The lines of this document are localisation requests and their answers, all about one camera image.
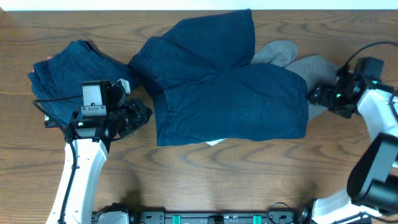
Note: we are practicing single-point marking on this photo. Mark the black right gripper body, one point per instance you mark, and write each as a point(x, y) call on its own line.
point(334, 100)

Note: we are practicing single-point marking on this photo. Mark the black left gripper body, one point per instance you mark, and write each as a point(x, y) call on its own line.
point(140, 111)

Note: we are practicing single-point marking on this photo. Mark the navy blue shorts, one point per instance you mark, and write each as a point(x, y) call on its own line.
point(205, 87)

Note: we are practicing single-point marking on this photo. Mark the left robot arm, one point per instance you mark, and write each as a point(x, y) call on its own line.
point(106, 115)

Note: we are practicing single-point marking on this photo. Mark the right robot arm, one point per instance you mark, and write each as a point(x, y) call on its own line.
point(371, 191)

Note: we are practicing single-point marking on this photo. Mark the grey shorts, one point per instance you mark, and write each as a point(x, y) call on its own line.
point(311, 68)

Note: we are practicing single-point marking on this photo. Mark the folded navy shorts stack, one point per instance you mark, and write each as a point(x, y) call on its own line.
point(59, 79)

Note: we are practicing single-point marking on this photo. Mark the red black folded garment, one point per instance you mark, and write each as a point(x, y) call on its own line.
point(53, 123)

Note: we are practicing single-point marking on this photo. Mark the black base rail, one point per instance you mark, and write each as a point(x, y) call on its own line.
point(277, 213)

